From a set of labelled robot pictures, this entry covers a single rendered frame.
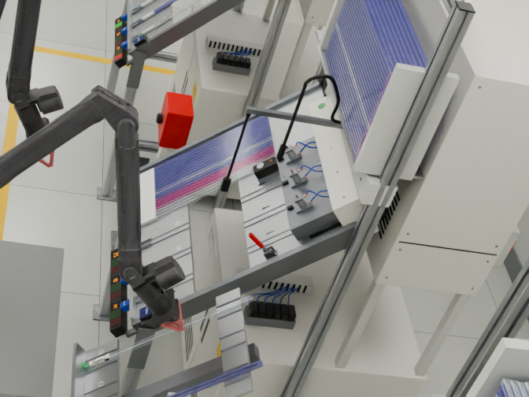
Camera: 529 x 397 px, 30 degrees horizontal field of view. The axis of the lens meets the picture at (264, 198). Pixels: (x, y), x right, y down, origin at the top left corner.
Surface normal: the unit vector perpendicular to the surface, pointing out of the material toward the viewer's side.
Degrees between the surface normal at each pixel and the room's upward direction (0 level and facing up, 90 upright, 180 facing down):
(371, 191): 90
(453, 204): 90
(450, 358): 0
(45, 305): 0
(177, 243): 43
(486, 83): 90
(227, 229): 0
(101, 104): 74
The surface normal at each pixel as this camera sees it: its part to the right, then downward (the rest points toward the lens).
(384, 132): 0.11, 0.65
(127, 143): 0.13, 0.40
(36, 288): 0.27, -0.75
